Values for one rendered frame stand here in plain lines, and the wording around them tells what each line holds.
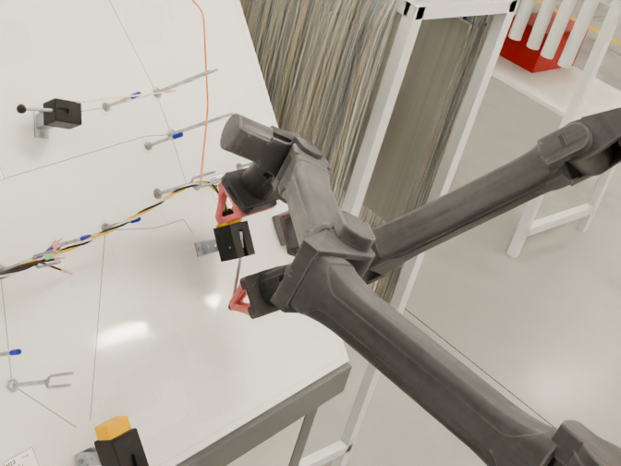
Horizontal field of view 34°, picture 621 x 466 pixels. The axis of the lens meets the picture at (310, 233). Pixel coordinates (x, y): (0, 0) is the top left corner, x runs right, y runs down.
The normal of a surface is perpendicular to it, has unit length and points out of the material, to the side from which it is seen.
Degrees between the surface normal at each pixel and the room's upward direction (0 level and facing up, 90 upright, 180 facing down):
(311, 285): 71
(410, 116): 90
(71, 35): 50
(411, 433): 0
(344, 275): 19
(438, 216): 63
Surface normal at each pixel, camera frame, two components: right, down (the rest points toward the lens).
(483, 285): 0.25, -0.83
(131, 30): 0.73, -0.16
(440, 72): -0.71, 0.19
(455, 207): -0.49, -0.18
